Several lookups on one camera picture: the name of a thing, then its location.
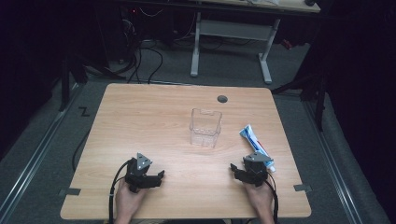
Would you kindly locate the person's right hand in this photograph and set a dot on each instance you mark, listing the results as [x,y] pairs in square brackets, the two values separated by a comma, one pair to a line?
[261,199]

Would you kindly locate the wooden desk with white legs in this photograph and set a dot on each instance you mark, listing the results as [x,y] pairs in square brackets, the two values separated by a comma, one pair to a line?
[233,29]

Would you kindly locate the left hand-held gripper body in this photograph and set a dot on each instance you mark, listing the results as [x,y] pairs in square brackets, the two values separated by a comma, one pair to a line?
[137,177]

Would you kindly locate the person's left hand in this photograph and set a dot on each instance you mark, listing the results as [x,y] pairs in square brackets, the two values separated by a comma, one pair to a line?
[127,199]

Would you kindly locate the black metal stand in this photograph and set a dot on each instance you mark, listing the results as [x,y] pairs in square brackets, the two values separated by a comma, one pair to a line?
[320,102]
[65,84]

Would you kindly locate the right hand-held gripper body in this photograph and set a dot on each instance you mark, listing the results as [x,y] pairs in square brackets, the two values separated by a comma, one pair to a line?
[257,172]

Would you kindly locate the small red object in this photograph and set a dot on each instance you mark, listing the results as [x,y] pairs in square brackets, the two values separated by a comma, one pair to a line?
[287,44]

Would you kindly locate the grey tape strip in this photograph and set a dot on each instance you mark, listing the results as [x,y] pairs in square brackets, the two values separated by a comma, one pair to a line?
[302,188]
[71,191]

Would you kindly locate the metal floor rail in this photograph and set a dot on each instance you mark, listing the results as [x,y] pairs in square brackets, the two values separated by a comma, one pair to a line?
[34,158]
[334,165]

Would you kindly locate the blue and white toothpaste tube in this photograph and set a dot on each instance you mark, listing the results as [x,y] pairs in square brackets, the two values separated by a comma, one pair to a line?
[250,138]

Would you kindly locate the grey table grommet hole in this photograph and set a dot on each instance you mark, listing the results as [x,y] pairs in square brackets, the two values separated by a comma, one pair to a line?
[222,99]

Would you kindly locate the clear plastic container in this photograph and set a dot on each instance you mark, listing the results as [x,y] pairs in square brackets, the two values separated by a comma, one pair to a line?
[205,127]

